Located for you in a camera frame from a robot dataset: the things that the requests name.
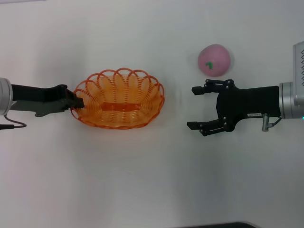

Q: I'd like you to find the grey connector with black cable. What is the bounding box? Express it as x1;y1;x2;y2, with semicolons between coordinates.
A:
261;113;284;133

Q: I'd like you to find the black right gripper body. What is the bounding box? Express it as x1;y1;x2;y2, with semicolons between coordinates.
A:
216;79;281;133

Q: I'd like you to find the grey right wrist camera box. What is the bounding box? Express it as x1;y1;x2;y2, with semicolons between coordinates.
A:
292;41;304;87

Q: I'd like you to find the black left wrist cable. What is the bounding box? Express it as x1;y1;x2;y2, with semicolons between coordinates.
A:
0;115;27;130

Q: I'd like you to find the pink peach with green leaf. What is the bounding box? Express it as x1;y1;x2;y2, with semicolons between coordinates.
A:
197;43;231;78

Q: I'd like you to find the dark rounded robot base edge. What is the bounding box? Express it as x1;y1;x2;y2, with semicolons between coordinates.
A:
182;221;258;228

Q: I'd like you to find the orange plastic woven basket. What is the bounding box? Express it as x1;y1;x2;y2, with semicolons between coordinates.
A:
70;68;165;131

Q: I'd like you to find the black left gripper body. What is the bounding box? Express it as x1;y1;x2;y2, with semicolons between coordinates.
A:
10;84;69;105

